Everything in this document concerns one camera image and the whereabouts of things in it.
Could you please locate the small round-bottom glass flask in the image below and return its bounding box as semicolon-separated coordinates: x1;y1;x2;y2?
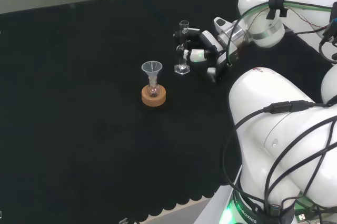
146;76;161;99

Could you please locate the clear plastic funnel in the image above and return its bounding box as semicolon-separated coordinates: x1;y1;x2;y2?
141;61;163;83

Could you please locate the cork ring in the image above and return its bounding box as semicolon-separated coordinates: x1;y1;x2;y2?
141;84;167;108

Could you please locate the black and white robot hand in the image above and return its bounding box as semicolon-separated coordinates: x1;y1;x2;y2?
173;27;241;84

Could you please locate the clear glass graduated cylinder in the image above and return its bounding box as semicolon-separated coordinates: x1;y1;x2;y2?
173;20;191;75

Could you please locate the black bench cloth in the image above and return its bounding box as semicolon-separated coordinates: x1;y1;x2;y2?
0;0;334;224

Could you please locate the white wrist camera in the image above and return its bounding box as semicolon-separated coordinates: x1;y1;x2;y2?
213;16;233;34

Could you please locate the black cable with plug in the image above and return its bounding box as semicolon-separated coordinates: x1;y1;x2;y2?
222;100;337;224

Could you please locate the black looped cable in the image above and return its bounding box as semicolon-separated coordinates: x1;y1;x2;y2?
318;1;337;64

